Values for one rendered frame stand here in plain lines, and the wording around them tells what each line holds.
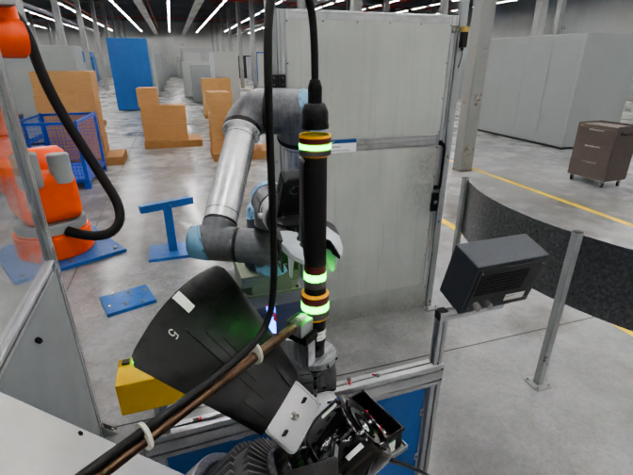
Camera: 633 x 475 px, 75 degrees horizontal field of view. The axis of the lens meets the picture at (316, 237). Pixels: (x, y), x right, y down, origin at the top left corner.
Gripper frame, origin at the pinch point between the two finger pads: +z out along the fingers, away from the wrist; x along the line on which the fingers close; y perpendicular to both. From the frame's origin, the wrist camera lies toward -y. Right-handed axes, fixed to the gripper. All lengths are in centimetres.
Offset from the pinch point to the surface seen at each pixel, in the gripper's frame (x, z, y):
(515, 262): -70, -32, 28
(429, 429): -54, -38, 93
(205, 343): 16.8, -0.2, 11.9
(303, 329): 2.8, 1.1, 11.8
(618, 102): -890, -622, 55
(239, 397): 13.2, 3.7, 19.2
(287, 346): -0.5, -22.7, 33.1
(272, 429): 9.1, 5.3, 25.1
